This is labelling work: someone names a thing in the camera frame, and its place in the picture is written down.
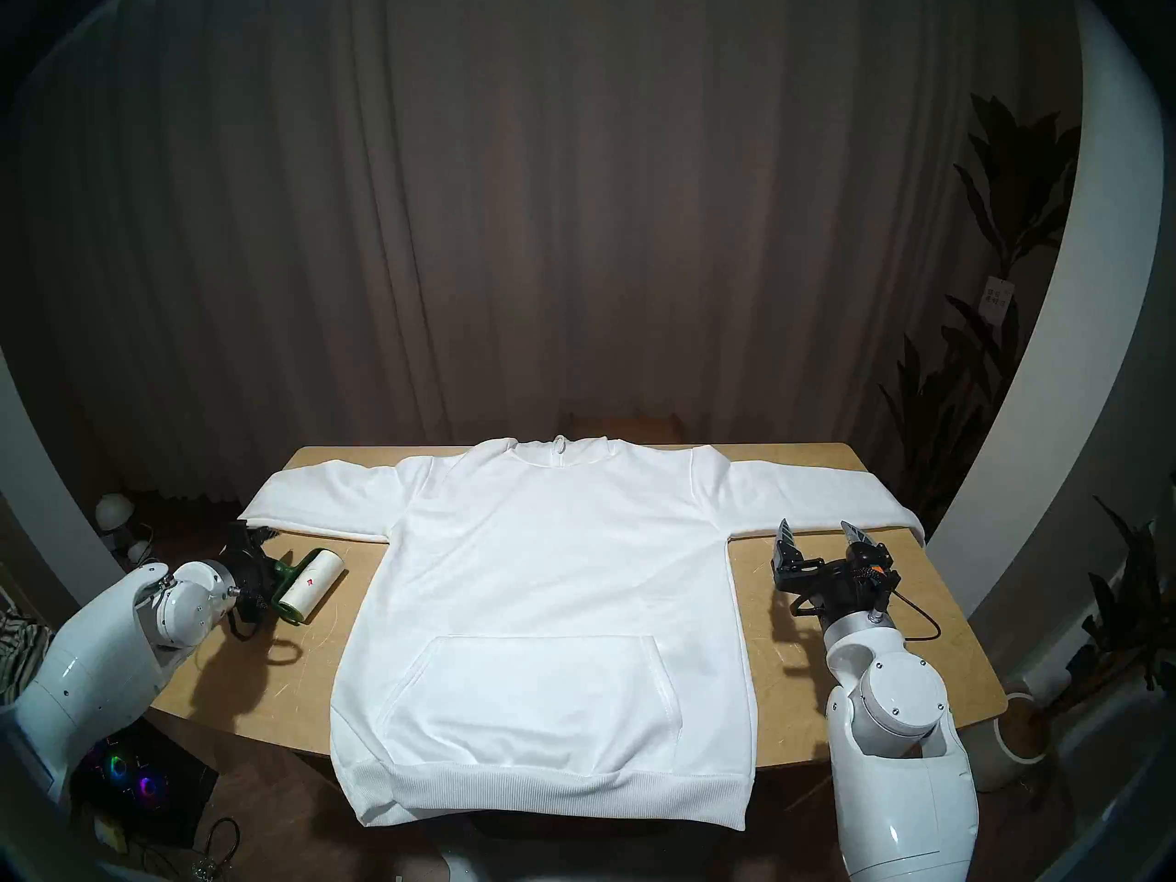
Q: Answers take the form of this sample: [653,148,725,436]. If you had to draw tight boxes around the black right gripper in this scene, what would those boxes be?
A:
[775,519,892,622]

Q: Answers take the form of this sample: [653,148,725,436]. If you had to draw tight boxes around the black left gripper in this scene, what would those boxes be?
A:
[225,519,277,615]

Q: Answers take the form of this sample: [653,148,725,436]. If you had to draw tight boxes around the green handled lint roller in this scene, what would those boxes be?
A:
[269,548,347,626]

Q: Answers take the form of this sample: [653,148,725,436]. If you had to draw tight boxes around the white hooded sweatshirt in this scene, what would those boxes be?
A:
[241,435,927,831]

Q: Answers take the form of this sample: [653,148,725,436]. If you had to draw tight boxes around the white mushroom lamp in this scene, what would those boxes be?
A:
[95,493,136,552]

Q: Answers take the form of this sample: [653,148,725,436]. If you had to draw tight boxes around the striped cloth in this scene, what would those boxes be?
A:
[0,609,56,707]

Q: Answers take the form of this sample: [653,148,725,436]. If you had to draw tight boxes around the plant in white pot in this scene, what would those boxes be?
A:
[954,494,1176,794]

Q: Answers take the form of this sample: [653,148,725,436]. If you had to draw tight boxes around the computer case with rgb fans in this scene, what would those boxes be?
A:
[69,738,220,849]

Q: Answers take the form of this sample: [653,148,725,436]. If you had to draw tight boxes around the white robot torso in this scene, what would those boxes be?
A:
[432,848,497,882]

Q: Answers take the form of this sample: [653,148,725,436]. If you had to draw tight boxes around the tall dark leafy plant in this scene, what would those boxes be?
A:
[877,95,1083,541]

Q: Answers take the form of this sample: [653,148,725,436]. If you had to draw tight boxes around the brown pleated curtain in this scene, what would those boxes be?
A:
[18,0,1085,509]

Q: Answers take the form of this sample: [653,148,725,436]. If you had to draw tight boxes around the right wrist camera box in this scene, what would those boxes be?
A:
[850,540,898,585]

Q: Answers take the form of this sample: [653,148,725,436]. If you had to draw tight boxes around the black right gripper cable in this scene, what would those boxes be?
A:
[882,588,943,640]

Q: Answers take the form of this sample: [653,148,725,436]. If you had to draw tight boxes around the white curved arch frame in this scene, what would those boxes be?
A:
[0,338,139,615]
[923,0,1176,679]

